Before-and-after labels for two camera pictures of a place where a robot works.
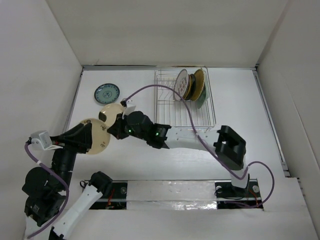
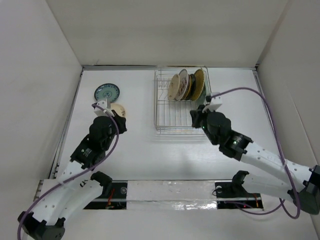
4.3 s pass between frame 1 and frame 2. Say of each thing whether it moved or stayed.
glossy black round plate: stayed
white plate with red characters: stayed
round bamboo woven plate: stayed
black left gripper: moved
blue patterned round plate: stayed
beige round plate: moved
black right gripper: moved
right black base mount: stayed
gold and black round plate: stayed
